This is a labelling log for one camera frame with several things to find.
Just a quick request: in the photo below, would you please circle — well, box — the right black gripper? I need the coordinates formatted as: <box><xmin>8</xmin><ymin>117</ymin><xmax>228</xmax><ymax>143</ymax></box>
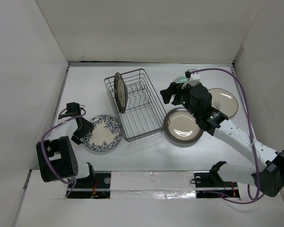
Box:
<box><xmin>159</xmin><ymin>80</ymin><xmax>200</xmax><ymax>119</ymax></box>

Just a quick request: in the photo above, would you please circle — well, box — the teal flower plate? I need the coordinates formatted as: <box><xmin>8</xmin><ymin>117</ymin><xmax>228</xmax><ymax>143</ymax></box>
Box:
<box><xmin>174</xmin><ymin>76</ymin><xmax>202</xmax><ymax>86</ymax></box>

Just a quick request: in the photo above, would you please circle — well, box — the blue floral plate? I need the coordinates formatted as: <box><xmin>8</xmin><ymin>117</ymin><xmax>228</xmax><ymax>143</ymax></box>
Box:
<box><xmin>83</xmin><ymin>115</ymin><xmax>123</xmax><ymax>152</ymax></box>

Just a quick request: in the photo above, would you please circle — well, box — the brown rim cream plate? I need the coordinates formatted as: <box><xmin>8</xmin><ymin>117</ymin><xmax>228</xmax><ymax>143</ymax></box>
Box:
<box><xmin>163</xmin><ymin>107</ymin><xmax>203</xmax><ymax>144</ymax></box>

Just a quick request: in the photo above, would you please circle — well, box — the dark striped rim plate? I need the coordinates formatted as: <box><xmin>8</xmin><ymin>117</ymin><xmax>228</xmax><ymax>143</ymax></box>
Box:
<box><xmin>114</xmin><ymin>72</ymin><xmax>128</xmax><ymax>114</ymax></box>

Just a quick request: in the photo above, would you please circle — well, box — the cream tree pattern plate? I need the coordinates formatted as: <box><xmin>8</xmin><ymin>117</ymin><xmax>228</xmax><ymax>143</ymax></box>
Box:
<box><xmin>209</xmin><ymin>88</ymin><xmax>239</xmax><ymax>118</ymax></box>

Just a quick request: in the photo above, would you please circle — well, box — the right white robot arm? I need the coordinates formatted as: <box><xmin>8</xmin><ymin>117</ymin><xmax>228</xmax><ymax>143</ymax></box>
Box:
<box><xmin>160</xmin><ymin>82</ymin><xmax>284</xmax><ymax>197</ymax></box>

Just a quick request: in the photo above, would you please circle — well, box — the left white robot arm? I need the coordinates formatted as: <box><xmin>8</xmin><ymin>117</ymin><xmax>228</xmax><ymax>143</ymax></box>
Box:
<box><xmin>36</xmin><ymin>102</ymin><xmax>94</xmax><ymax>185</ymax></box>

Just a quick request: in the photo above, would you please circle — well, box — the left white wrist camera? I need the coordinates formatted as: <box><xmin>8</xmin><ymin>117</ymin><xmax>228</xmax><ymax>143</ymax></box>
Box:
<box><xmin>58</xmin><ymin>102</ymin><xmax>85</xmax><ymax>119</ymax></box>

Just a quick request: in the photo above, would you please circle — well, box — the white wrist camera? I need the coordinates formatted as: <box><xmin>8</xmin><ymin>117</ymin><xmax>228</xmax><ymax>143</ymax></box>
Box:
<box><xmin>182</xmin><ymin>69</ymin><xmax>200</xmax><ymax>89</ymax></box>
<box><xmin>58</xmin><ymin>102</ymin><xmax>85</xmax><ymax>119</ymax></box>

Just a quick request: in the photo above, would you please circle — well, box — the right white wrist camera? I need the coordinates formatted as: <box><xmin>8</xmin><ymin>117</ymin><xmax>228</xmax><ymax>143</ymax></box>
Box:
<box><xmin>182</xmin><ymin>69</ymin><xmax>200</xmax><ymax>89</ymax></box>

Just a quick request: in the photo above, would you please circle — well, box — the grey wire dish rack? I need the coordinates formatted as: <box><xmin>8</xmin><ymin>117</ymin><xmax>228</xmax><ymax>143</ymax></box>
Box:
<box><xmin>104</xmin><ymin>69</ymin><xmax>166</xmax><ymax>142</ymax></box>

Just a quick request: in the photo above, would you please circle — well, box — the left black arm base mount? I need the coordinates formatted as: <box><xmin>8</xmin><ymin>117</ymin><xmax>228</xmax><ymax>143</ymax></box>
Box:
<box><xmin>66</xmin><ymin>163</ymin><xmax>111</xmax><ymax>199</ymax></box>

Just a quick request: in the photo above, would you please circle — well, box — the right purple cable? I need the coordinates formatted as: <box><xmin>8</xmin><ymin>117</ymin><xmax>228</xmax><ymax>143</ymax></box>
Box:
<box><xmin>196</xmin><ymin>68</ymin><xmax>266</xmax><ymax>204</ymax></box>

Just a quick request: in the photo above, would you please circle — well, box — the silver taped front rail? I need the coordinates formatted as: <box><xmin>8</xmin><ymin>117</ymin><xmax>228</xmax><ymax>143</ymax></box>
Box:
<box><xmin>87</xmin><ymin>171</ymin><xmax>240</xmax><ymax>200</ymax></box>

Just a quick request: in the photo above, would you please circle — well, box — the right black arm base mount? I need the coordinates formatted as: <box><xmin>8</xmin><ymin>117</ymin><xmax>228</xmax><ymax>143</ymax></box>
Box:
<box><xmin>190</xmin><ymin>161</ymin><xmax>240</xmax><ymax>199</ymax></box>

